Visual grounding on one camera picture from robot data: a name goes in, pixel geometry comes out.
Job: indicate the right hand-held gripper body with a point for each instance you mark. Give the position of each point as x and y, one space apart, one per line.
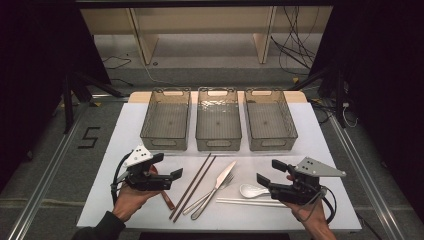
300 191

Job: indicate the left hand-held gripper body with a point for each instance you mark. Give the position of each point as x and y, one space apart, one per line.
146 180

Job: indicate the white ceramic spoon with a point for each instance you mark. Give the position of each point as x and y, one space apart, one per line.
250 190

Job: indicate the brown wooden spoon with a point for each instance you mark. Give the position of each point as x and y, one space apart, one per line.
167 200

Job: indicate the steel fork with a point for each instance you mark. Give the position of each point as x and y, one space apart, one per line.
200 202

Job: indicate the transparent grey plastic bin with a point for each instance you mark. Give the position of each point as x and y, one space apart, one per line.
269 121
165 121
218 123

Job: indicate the person's left hand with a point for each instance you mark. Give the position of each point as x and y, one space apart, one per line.
131 200

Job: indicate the person's right hand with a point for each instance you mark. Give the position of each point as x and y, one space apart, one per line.
313 216

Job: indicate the steel table knife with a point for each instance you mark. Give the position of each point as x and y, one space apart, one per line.
221 178

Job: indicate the black tripod stand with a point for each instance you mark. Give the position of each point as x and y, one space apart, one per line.
68 103
339 100

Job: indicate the black curtain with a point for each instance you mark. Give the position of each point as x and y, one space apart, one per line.
33 66
383 83

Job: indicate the light wooden desk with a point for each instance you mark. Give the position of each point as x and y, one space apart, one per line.
206 20

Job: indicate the aluminium floor rail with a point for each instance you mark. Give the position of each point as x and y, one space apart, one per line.
366 173
43 186

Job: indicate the short aluminium rail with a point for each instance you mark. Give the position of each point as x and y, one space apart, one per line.
110 97

